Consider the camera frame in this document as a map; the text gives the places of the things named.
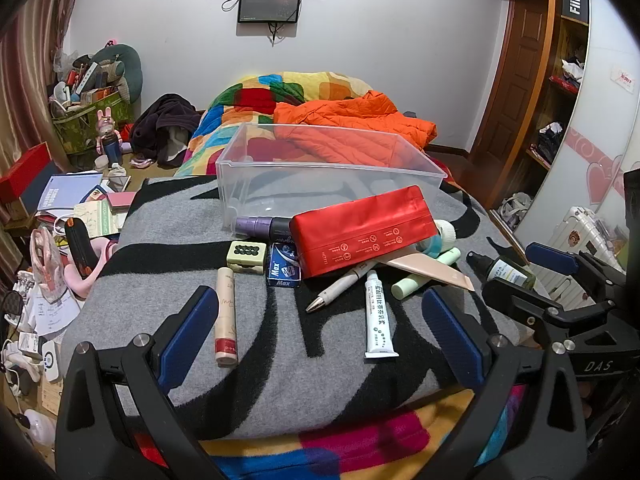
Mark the orange padded jacket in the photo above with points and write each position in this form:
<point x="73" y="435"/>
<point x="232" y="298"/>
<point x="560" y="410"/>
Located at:
<point x="350" y="115"/>

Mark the white pen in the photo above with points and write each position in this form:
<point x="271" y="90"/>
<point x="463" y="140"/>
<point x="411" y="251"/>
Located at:
<point x="335" y="290"/>

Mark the black and orange tool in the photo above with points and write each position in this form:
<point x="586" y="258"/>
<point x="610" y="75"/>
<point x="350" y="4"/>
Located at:
<point x="80" y="245"/>

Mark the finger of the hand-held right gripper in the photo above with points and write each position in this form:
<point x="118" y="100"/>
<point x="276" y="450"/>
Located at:
<point x="515" y="295"/>
<point x="550" y="259"/>

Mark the white sliding door with hearts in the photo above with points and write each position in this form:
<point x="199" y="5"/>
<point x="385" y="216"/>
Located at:
<point x="605" y="125"/>

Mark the green neck cushion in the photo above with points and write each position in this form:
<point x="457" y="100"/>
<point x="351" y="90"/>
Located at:
<point x="127" y="67"/>

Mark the striped curtain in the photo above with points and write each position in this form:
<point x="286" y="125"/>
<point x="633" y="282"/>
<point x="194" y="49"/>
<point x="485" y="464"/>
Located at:
<point x="30" y="60"/>

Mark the white ointment tube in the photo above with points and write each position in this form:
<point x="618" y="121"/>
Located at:
<point x="380" y="320"/>

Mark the dark purple robe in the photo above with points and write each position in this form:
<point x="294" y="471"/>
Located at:
<point x="165" y="120"/>

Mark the green storage box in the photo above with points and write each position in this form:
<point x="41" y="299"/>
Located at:
<point x="80" y="127"/>

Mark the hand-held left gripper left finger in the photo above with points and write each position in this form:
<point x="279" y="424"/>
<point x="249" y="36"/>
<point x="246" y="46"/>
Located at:
<point x="186" y="330"/>

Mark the small green box with dots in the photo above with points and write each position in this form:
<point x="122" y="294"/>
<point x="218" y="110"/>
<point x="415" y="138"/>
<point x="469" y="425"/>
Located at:
<point x="245" y="257"/>

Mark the grey and black blanket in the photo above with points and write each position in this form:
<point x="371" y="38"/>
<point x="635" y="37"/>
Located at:
<point x="300" y="340"/>

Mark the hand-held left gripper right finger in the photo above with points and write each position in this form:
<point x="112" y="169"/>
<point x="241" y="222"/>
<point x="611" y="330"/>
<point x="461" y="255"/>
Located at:
<point x="450" y="332"/>

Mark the blue tape roll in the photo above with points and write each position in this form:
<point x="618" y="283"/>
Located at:
<point x="434" y="247"/>

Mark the blue water bottle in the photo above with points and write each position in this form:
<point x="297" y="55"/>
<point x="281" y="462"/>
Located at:
<point x="111" y="149"/>

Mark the pink cosmetic tube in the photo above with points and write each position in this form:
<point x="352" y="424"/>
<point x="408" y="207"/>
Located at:
<point x="226" y="315"/>

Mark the light green tube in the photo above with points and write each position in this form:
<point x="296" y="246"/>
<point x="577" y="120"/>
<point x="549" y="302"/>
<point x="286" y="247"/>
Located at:
<point x="415" y="282"/>

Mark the dark green dropper bottle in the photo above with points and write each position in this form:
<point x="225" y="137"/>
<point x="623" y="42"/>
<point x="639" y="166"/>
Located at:
<point x="507" y="270"/>

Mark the peach cosmetic tube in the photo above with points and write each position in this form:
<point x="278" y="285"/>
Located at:
<point x="440" y="270"/>

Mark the white tape roll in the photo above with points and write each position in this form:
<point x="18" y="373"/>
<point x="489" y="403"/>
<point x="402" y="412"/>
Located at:
<point x="446" y="232"/>

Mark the red box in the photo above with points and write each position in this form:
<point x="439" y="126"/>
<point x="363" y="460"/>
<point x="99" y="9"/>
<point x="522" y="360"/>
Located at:
<point x="25" y="172"/>

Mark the pink bag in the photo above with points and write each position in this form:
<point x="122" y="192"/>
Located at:
<point x="46" y="265"/>

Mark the blue notebook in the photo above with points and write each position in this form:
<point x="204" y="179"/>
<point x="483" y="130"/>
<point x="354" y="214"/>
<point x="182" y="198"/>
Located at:
<point x="67" y="191"/>

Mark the colourful checked blanket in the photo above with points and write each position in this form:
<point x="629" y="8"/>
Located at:
<point x="240" y="105"/>

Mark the red foil pouch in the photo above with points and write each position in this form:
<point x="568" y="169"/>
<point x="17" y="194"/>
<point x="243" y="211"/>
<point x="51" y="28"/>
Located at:
<point x="360" y="235"/>

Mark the white suitcase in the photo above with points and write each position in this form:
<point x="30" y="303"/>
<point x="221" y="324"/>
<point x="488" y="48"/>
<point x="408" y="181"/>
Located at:
<point x="575" y="235"/>

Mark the wooden wardrobe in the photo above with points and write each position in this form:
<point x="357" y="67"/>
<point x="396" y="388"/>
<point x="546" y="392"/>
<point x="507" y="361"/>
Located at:
<point x="525" y="75"/>

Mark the small wall monitor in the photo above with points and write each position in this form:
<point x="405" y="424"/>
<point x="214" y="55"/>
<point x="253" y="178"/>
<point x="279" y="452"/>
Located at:
<point x="270" y="4"/>

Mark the white cloth bag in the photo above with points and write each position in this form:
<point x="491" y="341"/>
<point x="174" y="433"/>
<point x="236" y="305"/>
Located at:
<point x="512" y="207"/>

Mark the pink notebook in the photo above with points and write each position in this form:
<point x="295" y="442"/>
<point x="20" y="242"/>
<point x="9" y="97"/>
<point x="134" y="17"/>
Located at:
<point x="120" y="199"/>

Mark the blue staples box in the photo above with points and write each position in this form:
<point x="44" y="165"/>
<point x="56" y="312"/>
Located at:
<point x="282" y="270"/>

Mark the clear plastic storage bin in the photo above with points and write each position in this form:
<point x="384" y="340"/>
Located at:
<point x="325" y="185"/>

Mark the purple bottle with black cap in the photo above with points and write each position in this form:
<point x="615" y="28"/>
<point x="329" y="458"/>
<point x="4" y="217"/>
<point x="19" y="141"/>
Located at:
<point x="255" y="225"/>

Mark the pink rabbit toy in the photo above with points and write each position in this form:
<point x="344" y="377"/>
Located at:
<point x="106" y="122"/>

